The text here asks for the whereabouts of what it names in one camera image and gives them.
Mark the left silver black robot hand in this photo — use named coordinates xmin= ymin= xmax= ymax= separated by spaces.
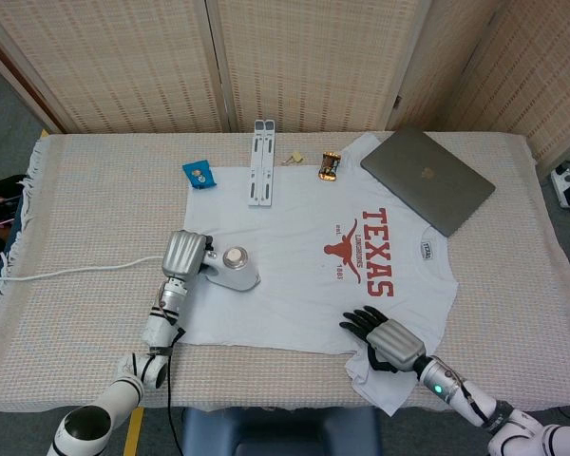
xmin=161 ymin=229 xmax=215 ymax=279

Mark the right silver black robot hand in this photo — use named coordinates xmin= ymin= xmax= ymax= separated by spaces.
xmin=339 ymin=305 xmax=428 ymax=374

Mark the white handheld steam iron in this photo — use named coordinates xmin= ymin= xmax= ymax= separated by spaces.
xmin=201 ymin=245 xmax=262 ymax=292

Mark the white Texas print T-shirt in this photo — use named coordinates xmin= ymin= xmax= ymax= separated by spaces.
xmin=176 ymin=131 xmax=460 ymax=418

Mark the blue snack packet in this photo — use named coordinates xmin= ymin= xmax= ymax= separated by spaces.
xmin=180 ymin=161 xmax=218 ymax=190

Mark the beige woven fringed tablecloth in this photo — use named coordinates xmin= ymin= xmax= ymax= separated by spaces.
xmin=0 ymin=130 xmax=570 ymax=414

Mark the white folding laptop stand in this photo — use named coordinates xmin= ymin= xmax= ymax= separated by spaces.
xmin=247 ymin=120 xmax=277 ymax=208

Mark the dark blue padded chair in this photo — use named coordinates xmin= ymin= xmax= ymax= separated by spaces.
xmin=180 ymin=407 xmax=384 ymax=456

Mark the grey closed laptop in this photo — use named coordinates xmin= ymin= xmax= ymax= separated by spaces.
xmin=359 ymin=125 xmax=497 ymax=238

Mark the brown shiny snack wrapper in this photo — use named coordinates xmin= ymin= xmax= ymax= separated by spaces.
xmin=316 ymin=151 xmax=344 ymax=182

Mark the woven folding screen panel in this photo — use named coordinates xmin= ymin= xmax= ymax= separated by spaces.
xmin=0 ymin=0 xmax=234 ymax=135
xmin=398 ymin=0 xmax=570 ymax=165
xmin=206 ymin=0 xmax=427 ymax=134

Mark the white power strip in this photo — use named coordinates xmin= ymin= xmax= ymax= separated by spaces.
xmin=550 ymin=163 xmax=570 ymax=209

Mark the white iron power cord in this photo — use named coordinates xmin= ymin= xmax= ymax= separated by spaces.
xmin=0 ymin=256 xmax=165 ymax=284

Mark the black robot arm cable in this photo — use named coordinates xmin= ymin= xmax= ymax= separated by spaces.
xmin=163 ymin=327 xmax=182 ymax=456

